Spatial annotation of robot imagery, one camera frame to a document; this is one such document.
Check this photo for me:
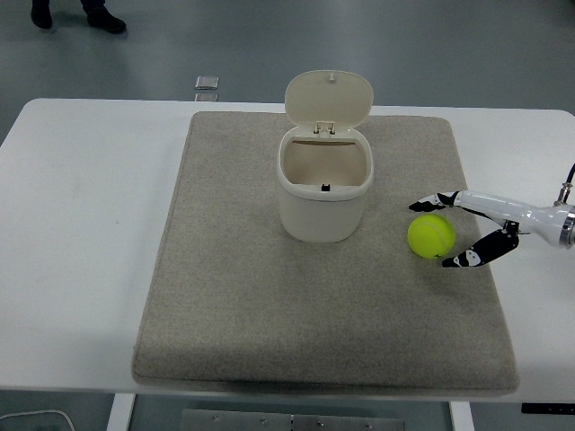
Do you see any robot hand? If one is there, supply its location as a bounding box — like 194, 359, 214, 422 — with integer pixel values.
408, 190, 569, 269

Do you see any yellow-green tennis ball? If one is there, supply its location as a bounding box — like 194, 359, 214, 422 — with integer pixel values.
407, 212, 457, 259

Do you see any white bin with flip lid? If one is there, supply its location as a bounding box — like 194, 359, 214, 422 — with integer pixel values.
277, 69, 375, 243

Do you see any black table control panel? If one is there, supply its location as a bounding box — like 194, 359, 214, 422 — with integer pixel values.
520, 402, 575, 415

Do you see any white table leg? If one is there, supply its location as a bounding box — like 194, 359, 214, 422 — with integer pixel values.
448, 400, 473, 431
106, 393, 137, 431

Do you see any grey felt mat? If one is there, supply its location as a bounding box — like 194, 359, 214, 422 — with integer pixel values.
130, 110, 521, 397

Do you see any person's leg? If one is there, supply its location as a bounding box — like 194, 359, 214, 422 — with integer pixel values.
80, 0, 128, 35
30, 0, 55, 31

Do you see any white cable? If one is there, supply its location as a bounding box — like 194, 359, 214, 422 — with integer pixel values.
0, 409, 74, 431

